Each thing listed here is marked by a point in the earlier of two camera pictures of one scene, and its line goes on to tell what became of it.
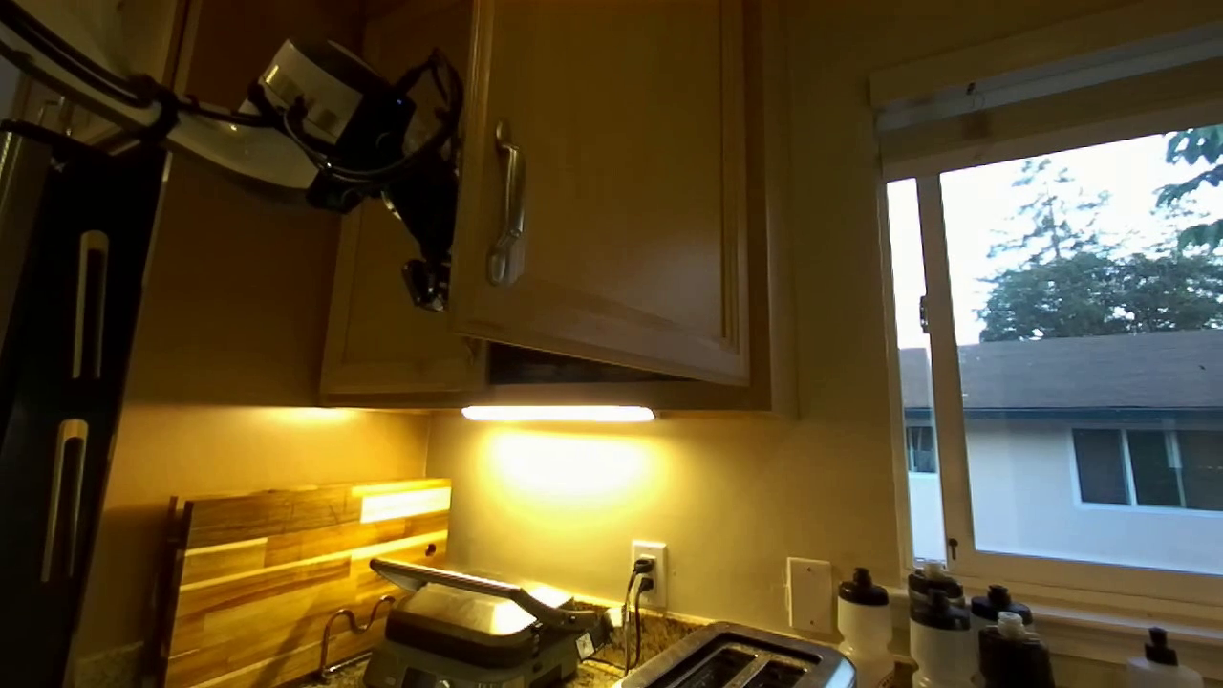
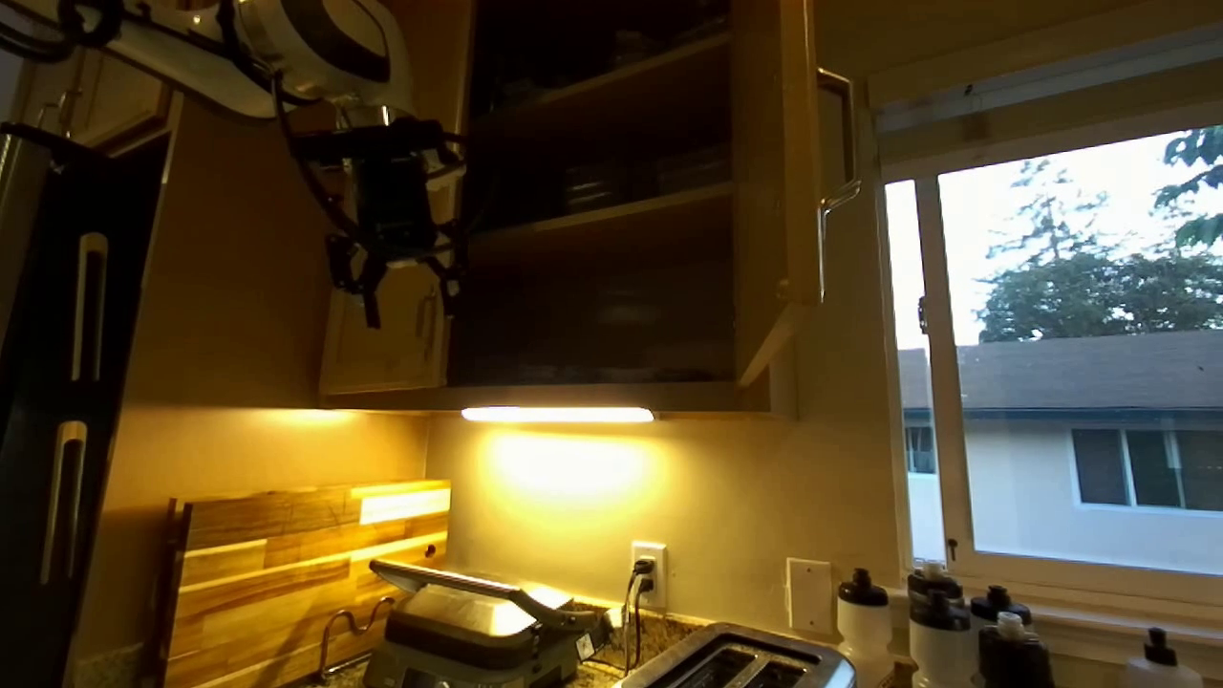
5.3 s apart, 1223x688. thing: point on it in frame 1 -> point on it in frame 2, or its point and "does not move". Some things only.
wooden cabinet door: x=382 y=339 does not move
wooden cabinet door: x=615 y=177 -> x=779 y=173
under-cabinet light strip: x=555 y=413 does not move
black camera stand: x=82 y=247 does not move
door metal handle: x=510 y=247 -> x=828 y=206
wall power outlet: x=661 y=571 does not move
